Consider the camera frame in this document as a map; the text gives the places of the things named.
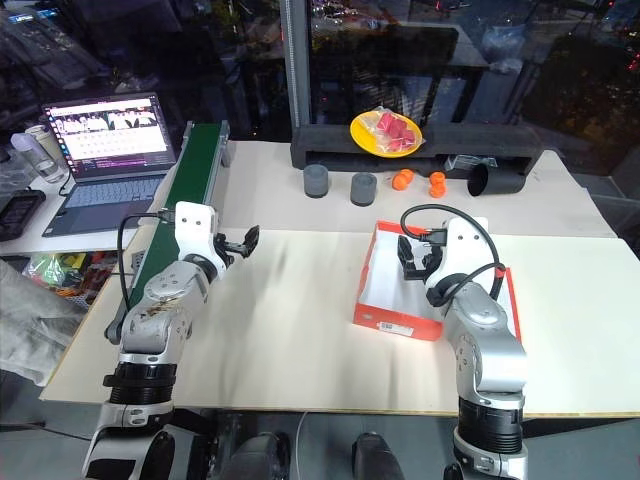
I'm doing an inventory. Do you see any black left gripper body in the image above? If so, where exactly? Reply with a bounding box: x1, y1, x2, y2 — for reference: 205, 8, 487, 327
213, 233, 247, 269

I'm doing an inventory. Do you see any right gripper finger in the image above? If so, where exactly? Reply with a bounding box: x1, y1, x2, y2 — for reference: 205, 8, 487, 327
397, 235, 426, 283
419, 243, 444, 274

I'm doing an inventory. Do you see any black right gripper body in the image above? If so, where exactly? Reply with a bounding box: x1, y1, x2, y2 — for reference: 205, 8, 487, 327
418, 238, 448, 287

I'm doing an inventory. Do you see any red shallow cardboard box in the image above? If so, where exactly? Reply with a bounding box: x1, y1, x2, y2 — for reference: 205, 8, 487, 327
352, 219, 522, 344

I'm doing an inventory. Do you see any green conveyor belt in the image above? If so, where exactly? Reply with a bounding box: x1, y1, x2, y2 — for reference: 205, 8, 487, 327
103, 120, 236, 345

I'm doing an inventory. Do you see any grey foam cylinder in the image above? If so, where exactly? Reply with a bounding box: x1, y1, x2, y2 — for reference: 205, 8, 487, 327
302, 164, 332, 200
349, 172, 378, 207

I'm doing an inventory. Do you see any black cylindrical cup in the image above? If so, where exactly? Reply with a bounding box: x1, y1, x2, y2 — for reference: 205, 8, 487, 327
466, 162, 527, 198

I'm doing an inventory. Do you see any clear plastic wrapper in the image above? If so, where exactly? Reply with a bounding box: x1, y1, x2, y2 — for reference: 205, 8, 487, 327
442, 154, 500, 170

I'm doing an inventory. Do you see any long black foam block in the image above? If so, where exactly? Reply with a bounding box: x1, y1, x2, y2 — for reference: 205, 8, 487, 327
291, 122, 544, 177

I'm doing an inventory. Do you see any yellow plate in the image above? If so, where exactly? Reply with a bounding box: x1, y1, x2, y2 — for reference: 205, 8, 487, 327
349, 110, 424, 159

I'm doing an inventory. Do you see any clear bag of red pieces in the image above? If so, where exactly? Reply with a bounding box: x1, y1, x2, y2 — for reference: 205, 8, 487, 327
359, 106, 427, 154

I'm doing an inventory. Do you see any open grey laptop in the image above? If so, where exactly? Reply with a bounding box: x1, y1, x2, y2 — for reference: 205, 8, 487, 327
41, 91, 178, 238

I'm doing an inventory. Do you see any basket of colourful packets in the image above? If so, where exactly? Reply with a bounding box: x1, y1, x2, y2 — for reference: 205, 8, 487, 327
22, 251, 137, 306

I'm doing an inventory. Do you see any grey cloth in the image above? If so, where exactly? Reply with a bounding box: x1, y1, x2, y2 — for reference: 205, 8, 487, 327
0, 259, 90, 387

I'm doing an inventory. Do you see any clear water bottle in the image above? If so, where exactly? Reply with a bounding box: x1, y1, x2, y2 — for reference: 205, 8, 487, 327
10, 132, 68, 185

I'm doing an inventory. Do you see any black flat device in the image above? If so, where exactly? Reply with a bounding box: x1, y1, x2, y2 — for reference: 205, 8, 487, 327
0, 189, 47, 243

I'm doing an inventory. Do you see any crumpled clear plastic bag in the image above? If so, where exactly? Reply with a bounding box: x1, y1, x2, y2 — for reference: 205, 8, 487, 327
480, 23, 525, 75

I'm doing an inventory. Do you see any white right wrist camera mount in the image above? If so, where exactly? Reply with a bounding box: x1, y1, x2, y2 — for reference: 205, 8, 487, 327
441, 216, 491, 292

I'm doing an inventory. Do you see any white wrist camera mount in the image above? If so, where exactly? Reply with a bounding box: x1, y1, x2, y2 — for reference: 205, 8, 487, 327
173, 201, 227, 281
441, 216, 491, 292

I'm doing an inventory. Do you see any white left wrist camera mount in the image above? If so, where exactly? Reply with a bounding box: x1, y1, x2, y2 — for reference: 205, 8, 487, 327
173, 201, 227, 281

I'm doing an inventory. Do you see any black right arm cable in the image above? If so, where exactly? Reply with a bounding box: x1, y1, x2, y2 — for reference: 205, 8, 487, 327
399, 204, 505, 307

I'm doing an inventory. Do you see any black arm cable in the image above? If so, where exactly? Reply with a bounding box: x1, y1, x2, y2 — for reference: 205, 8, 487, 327
399, 204, 505, 307
116, 211, 176, 314

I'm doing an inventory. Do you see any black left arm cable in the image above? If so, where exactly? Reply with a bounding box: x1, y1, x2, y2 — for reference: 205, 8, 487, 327
116, 211, 176, 314

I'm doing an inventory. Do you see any grey aluminium post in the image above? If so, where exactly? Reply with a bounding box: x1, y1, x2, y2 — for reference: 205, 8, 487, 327
279, 0, 313, 127

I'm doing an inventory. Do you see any white thin cable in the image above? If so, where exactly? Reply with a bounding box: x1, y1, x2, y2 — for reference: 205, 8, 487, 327
295, 411, 312, 480

